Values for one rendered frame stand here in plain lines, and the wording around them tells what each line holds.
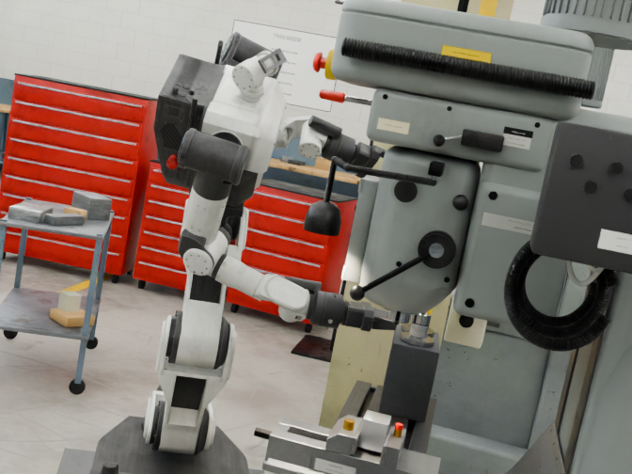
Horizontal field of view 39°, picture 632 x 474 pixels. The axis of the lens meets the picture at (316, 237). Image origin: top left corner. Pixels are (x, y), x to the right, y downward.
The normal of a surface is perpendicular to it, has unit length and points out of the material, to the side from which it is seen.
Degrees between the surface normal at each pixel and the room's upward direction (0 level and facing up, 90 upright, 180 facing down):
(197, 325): 60
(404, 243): 90
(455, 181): 90
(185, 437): 112
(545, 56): 90
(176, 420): 36
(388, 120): 90
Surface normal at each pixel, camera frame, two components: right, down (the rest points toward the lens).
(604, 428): -0.59, -0.01
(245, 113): 0.23, -0.70
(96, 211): 0.67, 0.24
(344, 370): -0.19, 0.11
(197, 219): -0.30, 0.54
